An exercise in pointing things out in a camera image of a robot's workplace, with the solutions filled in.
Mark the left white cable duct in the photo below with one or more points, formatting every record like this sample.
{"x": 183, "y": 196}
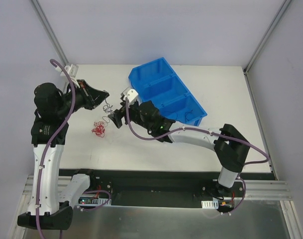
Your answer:
{"x": 93, "y": 202}

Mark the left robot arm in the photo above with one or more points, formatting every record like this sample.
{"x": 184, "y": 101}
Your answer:
{"x": 48, "y": 208}

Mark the left aluminium frame post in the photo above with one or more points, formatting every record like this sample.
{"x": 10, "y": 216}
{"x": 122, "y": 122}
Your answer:
{"x": 49, "y": 31}

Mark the blue three-compartment bin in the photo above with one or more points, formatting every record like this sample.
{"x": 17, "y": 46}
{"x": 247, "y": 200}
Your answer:
{"x": 156, "y": 81}

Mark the right white cable duct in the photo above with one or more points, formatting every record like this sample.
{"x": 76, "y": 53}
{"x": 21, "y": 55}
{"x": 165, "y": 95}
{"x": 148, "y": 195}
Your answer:
{"x": 210, "y": 204}

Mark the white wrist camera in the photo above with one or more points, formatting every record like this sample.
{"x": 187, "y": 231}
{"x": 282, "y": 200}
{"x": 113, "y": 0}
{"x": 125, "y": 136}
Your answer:
{"x": 70, "y": 69}
{"x": 129, "y": 95}

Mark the white cable duct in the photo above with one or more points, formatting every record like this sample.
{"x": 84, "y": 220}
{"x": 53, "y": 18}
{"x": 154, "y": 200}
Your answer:
{"x": 210, "y": 204}
{"x": 93, "y": 202}

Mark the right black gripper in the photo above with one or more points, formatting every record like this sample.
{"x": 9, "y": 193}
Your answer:
{"x": 123, "y": 114}

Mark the aluminium frame post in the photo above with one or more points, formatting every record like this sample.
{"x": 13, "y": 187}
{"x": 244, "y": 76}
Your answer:
{"x": 268, "y": 33}
{"x": 49, "y": 31}

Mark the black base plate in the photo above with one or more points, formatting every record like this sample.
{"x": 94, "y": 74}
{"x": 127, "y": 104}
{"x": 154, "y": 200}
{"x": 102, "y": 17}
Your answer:
{"x": 167, "y": 189}

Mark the right aluminium frame post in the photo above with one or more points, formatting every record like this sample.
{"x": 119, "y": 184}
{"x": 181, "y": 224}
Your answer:
{"x": 268, "y": 33}

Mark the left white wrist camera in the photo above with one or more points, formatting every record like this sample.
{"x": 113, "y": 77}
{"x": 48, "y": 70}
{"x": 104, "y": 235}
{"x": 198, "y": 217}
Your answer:
{"x": 70, "y": 69}

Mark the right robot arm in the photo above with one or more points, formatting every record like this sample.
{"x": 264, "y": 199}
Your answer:
{"x": 230, "y": 146}

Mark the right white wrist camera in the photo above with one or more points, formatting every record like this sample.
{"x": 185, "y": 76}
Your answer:
{"x": 129, "y": 95}

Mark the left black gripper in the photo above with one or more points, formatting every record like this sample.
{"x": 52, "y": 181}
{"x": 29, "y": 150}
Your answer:
{"x": 86, "y": 94}

